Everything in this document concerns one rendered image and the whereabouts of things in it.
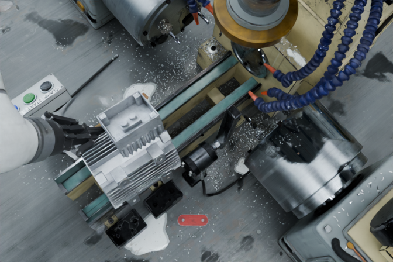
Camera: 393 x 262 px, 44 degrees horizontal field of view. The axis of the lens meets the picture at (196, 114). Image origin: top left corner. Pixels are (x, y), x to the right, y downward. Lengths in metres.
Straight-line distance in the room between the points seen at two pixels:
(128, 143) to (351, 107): 0.78
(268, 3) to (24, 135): 0.51
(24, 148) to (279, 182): 0.59
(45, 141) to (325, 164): 0.61
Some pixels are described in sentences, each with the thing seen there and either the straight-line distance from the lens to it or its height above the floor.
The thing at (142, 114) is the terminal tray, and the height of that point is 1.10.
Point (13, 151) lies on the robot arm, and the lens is 0.86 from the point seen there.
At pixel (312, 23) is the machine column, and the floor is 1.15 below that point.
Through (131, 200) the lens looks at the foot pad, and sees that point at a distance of 1.21.
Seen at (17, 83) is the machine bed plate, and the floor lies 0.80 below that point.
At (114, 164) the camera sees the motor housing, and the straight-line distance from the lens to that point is 1.15.
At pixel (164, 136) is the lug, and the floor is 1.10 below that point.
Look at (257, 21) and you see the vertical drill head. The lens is 1.00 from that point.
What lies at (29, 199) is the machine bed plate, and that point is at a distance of 1.47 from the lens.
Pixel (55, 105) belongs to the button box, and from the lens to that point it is 1.26.
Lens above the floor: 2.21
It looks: 71 degrees down
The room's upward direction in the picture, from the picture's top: 12 degrees clockwise
